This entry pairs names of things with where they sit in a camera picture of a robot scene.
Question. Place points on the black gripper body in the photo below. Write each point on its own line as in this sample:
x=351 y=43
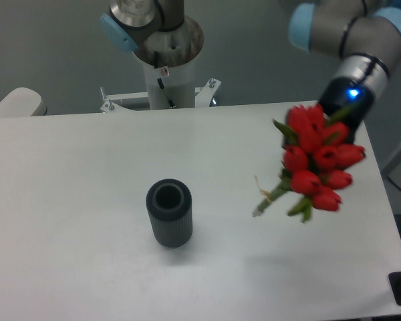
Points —
x=334 y=119

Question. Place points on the red tulip bouquet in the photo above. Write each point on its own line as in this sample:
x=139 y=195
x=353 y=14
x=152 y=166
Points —
x=317 y=154

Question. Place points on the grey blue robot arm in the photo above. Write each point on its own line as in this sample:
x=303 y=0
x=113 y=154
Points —
x=364 y=35

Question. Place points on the dark grey ribbed vase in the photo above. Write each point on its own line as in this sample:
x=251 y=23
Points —
x=169 y=207

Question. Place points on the white chair armrest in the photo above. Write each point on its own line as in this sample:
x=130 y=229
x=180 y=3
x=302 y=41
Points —
x=22 y=102

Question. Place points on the white pedestal base bracket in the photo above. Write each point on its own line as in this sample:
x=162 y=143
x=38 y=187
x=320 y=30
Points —
x=205 y=96

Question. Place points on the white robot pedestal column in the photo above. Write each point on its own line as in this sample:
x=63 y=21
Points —
x=168 y=60

